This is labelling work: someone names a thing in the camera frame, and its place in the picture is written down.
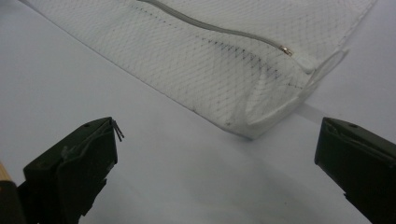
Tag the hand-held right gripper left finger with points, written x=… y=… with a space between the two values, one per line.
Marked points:
x=77 y=165

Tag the white mesh laundry bag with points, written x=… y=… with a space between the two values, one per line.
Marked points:
x=186 y=62

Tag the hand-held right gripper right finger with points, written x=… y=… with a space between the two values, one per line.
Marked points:
x=361 y=161

